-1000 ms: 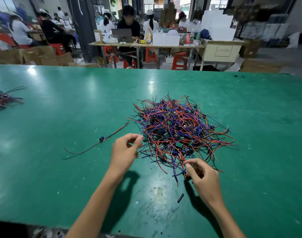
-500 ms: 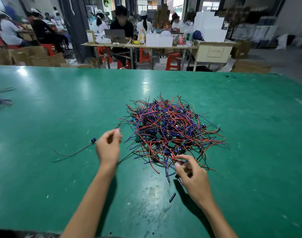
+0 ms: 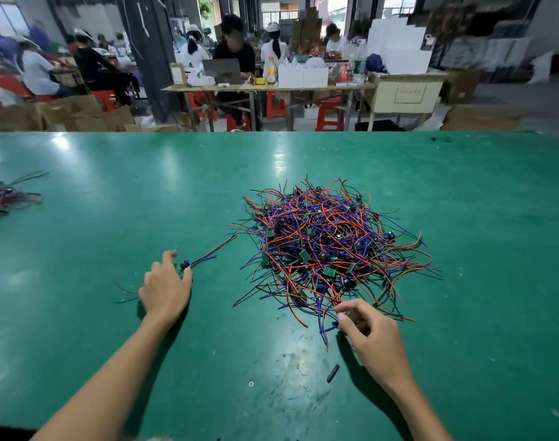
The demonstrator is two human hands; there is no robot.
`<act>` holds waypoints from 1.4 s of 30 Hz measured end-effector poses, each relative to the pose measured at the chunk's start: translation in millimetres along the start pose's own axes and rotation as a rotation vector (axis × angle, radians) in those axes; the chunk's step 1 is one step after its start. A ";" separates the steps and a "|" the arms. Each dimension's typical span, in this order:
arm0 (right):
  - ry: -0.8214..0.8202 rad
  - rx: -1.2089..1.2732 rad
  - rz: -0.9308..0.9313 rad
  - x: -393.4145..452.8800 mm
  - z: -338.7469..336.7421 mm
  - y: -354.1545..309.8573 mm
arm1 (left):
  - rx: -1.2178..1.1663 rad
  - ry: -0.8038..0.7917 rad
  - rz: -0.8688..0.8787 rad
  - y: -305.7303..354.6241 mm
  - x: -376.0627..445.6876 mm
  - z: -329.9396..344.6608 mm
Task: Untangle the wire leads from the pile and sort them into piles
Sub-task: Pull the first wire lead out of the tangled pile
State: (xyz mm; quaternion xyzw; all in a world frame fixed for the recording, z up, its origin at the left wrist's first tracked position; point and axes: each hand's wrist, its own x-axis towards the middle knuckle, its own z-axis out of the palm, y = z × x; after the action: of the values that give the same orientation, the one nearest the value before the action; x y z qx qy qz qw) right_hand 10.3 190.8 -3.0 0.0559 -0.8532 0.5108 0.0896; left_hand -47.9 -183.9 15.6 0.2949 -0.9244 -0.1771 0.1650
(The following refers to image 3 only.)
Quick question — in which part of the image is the person's right hand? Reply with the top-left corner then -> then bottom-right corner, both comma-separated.
333,299 -> 417,398

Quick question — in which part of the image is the person's left hand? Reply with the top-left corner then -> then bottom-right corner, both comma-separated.
138,249 -> 194,331

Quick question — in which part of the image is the single red blue wire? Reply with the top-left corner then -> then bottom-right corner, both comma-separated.
112,232 -> 237,305

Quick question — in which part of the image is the pile of wires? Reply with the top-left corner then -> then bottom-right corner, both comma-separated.
232,176 -> 439,350

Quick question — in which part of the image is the person's left forearm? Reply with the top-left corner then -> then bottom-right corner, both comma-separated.
32,312 -> 175,441

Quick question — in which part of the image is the red plastic stool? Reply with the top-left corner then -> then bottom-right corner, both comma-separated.
88,89 -> 120,113
189,91 -> 218,125
265,91 -> 290,119
315,96 -> 347,132

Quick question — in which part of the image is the row of cardboard boxes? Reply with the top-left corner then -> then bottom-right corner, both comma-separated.
0,93 -> 138,134

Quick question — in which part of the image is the long wooden work table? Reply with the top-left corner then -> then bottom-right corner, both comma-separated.
160,78 -> 446,132

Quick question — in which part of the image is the grey laptop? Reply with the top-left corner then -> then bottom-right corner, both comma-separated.
202,58 -> 244,85

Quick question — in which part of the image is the dark pillar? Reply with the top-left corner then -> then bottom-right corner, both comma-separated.
114,0 -> 184,123

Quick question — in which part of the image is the flat cardboard sheet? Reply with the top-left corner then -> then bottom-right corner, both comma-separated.
440,105 -> 529,134

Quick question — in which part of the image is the cream cabinet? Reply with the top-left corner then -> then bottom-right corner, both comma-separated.
360,72 -> 448,132

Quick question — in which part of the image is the row of white containers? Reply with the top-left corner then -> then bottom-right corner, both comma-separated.
278,58 -> 330,89

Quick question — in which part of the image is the brown cardboard box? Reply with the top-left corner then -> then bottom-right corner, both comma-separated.
442,67 -> 483,107

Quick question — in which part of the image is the stack of white boxes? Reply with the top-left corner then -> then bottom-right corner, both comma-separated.
365,15 -> 434,75

